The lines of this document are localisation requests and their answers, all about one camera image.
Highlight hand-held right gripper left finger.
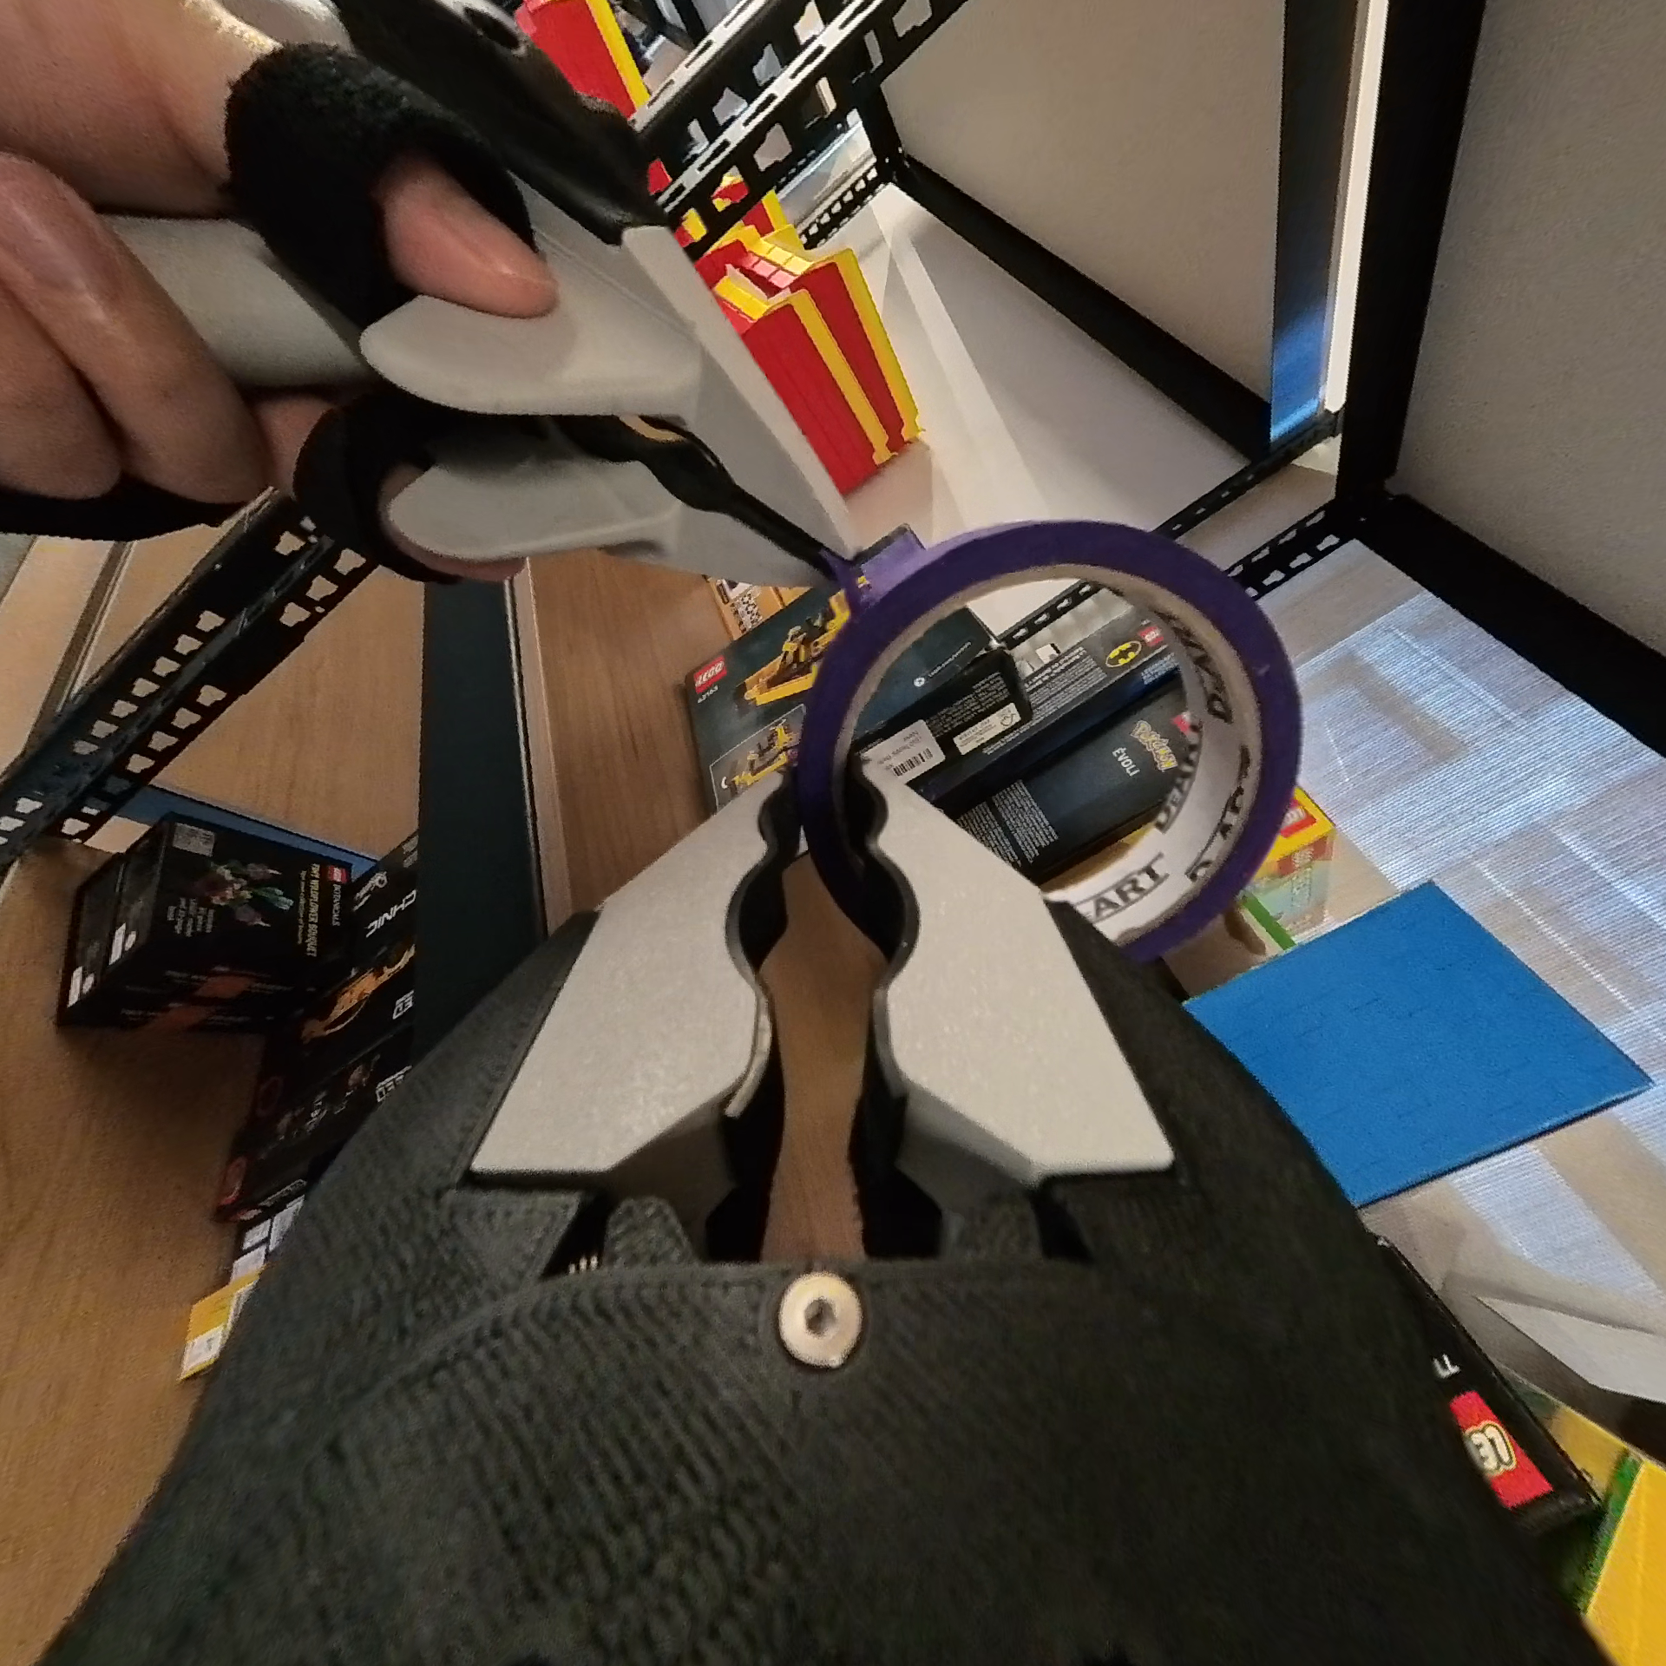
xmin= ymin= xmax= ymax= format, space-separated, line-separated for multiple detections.
xmin=468 ymin=781 xmax=802 ymax=1186

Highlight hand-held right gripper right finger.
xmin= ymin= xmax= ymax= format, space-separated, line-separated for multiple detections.
xmin=859 ymin=767 xmax=1176 ymax=1191

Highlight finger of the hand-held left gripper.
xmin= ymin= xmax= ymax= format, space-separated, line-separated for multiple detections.
xmin=381 ymin=416 xmax=847 ymax=589
xmin=358 ymin=211 xmax=863 ymax=559

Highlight small black yellow toy box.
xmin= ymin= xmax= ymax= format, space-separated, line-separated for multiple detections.
xmin=685 ymin=601 xmax=1036 ymax=811

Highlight purple tape roll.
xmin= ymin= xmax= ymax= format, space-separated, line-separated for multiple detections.
xmin=797 ymin=520 xmax=1303 ymax=964

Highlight wooden desk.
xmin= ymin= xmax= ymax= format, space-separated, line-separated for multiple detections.
xmin=514 ymin=547 xmax=1303 ymax=1257

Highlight person's left hand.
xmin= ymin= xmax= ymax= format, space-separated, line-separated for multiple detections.
xmin=0 ymin=0 xmax=564 ymax=584

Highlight black metal rack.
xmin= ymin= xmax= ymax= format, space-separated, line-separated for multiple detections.
xmin=0 ymin=0 xmax=1666 ymax=1042

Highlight black toy box yellow logo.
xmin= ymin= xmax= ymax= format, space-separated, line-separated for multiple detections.
xmin=951 ymin=708 xmax=1212 ymax=879

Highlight black orange car toy box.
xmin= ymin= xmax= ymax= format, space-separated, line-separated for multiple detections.
xmin=212 ymin=832 xmax=420 ymax=1225

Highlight yellow flamingo toy box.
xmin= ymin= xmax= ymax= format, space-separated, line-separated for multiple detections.
xmin=1229 ymin=786 xmax=1339 ymax=957

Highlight blue toy box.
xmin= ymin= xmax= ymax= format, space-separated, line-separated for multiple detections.
xmin=1181 ymin=879 xmax=1654 ymax=1209

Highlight black bat logo toy box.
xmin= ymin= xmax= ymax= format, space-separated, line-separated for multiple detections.
xmin=1002 ymin=611 xmax=1200 ymax=715

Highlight black bouquet toy box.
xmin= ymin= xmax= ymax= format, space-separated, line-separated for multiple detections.
xmin=56 ymin=813 xmax=356 ymax=1031

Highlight black toy box white labels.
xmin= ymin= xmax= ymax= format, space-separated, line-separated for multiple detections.
xmin=1373 ymin=1228 xmax=1605 ymax=1543

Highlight teal yellow toy box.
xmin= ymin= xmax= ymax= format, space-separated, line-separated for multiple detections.
xmin=1554 ymin=1398 xmax=1666 ymax=1635

